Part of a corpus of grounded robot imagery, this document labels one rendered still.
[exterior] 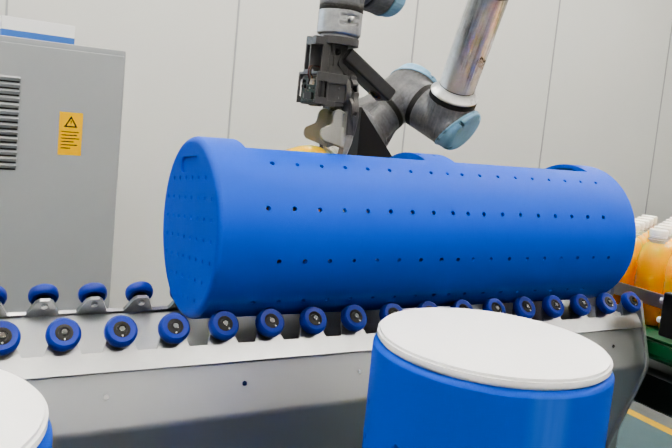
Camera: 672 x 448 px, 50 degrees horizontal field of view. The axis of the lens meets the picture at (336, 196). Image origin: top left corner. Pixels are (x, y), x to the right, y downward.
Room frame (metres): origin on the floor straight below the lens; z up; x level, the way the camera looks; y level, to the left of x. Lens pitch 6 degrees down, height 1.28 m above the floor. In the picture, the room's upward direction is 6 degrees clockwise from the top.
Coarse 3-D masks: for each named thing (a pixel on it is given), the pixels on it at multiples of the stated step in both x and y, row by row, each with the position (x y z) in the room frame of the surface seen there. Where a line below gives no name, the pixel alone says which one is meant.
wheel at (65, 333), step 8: (56, 320) 0.93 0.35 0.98; (64, 320) 0.94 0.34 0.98; (72, 320) 0.94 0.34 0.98; (48, 328) 0.92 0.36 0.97; (56, 328) 0.93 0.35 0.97; (64, 328) 0.93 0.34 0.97; (72, 328) 0.94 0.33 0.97; (80, 328) 0.94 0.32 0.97; (48, 336) 0.92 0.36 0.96; (56, 336) 0.92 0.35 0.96; (64, 336) 0.93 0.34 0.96; (72, 336) 0.93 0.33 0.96; (80, 336) 0.93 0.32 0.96; (48, 344) 0.92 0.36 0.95; (56, 344) 0.91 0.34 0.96; (64, 344) 0.92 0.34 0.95; (72, 344) 0.92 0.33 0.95
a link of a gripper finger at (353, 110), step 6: (354, 96) 1.21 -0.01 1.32; (348, 102) 1.21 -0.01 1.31; (354, 102) 1.21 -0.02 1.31; (348, 108) 1.21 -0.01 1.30; (354, 108) 1.21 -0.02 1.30; (348, 114) 1.21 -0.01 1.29; (354, 114) 1.21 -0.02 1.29; (348, 120) 1.21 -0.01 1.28; (354, 120) 1.21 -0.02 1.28; (348, 126) 1.21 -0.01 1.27; (354, 126) 1.21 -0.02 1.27; (348, 132) 1.21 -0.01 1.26; (354, 132) 1.22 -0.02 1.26
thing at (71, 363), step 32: (544, 320) 1.36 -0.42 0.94; (576, 320) 1.40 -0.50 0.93; (608, 320) 1.44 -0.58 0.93; (64, 352) 0.93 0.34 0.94; (128, 352) 0.97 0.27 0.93; (160, 352) 0.99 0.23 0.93; (192, 352) 1.01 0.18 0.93; (224, 352) 1.03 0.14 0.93; (256, 352) 1.05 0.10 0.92; (288, 352) 1.08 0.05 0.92; (320, 352) 1.10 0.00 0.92; (352, 352) 1.13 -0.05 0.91
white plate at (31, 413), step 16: (0, 384) 0.57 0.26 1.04; (16, 384) 0.58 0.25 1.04; (0, 400) 0.54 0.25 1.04; (16, 400) 0.55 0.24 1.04; (32, 400) 0.55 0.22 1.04; (0, 416) 0.52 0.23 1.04; (16, 416) 0.52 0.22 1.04; (32, 416) 0.52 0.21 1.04; (0, 432) 0.49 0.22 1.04; (16, 432) 0.49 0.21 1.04; (32, 432) 0.50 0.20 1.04
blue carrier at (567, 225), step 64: (192, 192) 1.10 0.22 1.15; (256, 192) 1.04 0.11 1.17; (320, 192) 1.09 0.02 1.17; (384, 192) 1.15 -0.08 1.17; (448, 192) 1.22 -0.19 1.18; (512, 192) 1.29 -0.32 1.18; (576, 192) 1.38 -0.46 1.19; (192, 256) 1.08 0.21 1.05; (256, 256) 1.02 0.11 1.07; (320, 256) 1.07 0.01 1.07; (384, 256) 1.13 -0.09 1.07; (448, 256) 1.19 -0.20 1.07; (512, 256) 1.26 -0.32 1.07; (576, 256) 1.34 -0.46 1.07
